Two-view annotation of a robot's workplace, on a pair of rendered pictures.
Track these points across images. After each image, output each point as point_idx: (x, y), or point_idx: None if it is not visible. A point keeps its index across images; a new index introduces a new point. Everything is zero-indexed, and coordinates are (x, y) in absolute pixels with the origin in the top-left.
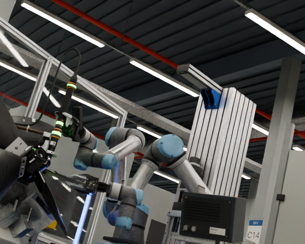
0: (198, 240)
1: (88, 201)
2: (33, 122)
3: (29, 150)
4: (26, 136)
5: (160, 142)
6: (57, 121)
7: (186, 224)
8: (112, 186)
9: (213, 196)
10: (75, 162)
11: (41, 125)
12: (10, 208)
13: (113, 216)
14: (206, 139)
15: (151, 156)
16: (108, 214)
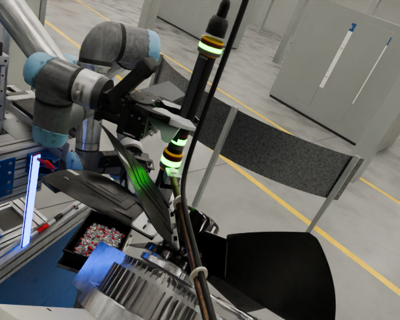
0: (148, 135)
1: (37, 169)
2: (131, 169)
3: (216, 233)
4: (160, 214)
5: (155, 54)
6: (186, 140)
7: (149, 130)
8: (142, 151)
9: (176, 100)
10: (62, 141)
11: (127, 155)
12: None
13: (108, 171)
14: None
15: (113, 59)
16: (82, 168)
